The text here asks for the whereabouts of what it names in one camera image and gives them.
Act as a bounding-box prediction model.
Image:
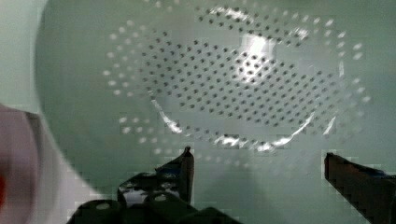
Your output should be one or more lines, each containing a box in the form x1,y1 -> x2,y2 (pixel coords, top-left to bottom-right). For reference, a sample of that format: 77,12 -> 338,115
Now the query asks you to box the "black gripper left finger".
117,147 -> 194,205

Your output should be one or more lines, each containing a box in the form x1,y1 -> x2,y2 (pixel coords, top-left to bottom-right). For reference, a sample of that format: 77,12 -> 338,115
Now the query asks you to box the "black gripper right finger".
324,153 -> 396,224

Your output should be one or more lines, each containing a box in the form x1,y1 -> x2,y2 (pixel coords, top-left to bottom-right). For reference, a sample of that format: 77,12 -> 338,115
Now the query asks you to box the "mint green oval strainer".
35,0 -> 395,224

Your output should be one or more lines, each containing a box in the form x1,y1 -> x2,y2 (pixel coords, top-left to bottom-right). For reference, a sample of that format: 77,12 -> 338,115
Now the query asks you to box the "grey round plate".
0,104 -> 62,224

